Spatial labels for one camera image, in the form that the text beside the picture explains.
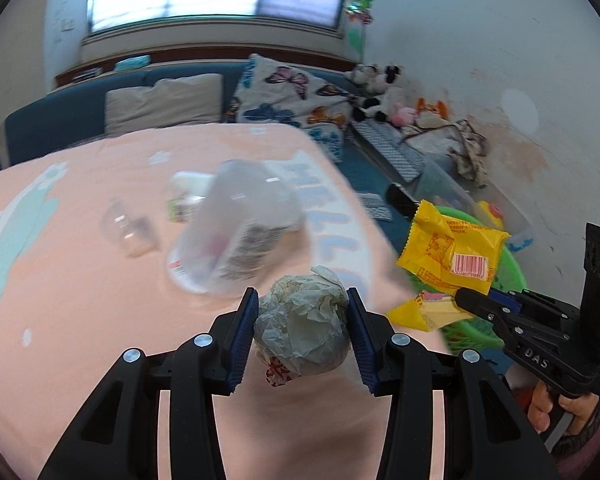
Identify clear plastic dome lid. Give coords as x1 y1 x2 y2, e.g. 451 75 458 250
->
100 198 159 258

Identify pink fleece table blanket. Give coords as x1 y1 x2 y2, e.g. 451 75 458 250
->
0 122 456 480

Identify maroon sleeve forearm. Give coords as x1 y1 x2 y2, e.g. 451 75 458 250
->
552 406 600 479

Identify butterfly print pillow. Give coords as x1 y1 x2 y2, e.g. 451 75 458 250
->
223 53 356 164

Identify black remote control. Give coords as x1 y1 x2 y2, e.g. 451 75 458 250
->
385 182 419 220

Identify tissue ball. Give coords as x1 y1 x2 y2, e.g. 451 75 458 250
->
254 266 350 387

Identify clear plastic storage box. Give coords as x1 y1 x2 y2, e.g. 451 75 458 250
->
413 158 534 252

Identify gloved right hand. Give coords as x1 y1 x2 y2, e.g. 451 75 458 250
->
527 380 600 436

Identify black white plush cow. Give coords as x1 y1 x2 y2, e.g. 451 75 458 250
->
344 64 406 122

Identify blue sofa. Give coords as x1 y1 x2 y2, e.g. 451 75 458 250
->
0 58 422 256

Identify pink plush toy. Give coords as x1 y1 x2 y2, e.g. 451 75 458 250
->
390 106 417 128

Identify beige cushion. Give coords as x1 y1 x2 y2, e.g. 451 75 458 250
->
105 74 223 136

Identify large clear plastic cup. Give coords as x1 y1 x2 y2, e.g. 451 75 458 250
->
168 159 304 297

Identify colourful pinwheel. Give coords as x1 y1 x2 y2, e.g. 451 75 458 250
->
343 0 374 64

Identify grey patterned cloth strip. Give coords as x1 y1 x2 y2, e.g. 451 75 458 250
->
352 119 425 183

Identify small clear plastic bottle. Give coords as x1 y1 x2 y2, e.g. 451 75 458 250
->
166 171 215 222

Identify yellow snack wrapper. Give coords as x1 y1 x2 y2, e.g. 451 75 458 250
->
387 200 508 332

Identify patterned cloth bag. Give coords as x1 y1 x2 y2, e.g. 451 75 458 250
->
402 118 491 189

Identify orange fox plush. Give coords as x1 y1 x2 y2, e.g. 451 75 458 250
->
415 98 450 129

